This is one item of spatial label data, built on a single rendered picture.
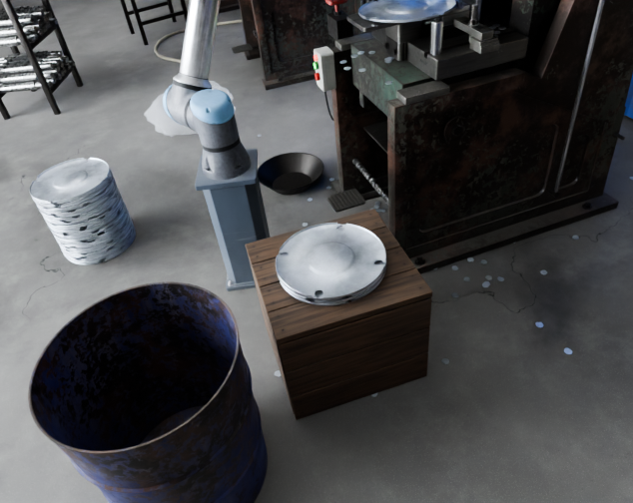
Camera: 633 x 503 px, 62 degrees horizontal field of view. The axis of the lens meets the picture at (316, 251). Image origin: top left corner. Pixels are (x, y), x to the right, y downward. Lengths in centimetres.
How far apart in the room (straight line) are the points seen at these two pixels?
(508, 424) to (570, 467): 17
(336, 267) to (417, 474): 55
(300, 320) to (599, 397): 85
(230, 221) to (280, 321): 53
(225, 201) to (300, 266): 41
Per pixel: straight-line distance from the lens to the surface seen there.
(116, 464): 107
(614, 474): 154
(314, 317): 127
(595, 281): 195
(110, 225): 216
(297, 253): 140
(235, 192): 163
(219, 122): 154
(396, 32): 172
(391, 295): 130
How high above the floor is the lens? 129
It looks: 41 degrees down
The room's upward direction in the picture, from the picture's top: 8 degrees counter-clockwise
